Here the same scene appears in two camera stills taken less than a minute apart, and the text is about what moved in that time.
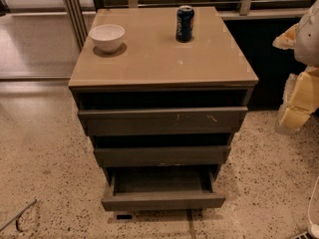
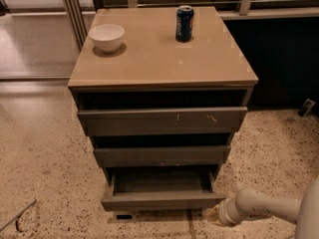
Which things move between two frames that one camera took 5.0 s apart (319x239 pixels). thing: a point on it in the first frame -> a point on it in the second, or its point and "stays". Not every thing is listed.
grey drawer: x=162 y=121 stays
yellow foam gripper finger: x=286 y=40 -> x=213 y=214
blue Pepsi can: x=184 y=23 stays
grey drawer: x=162 y=188 stays
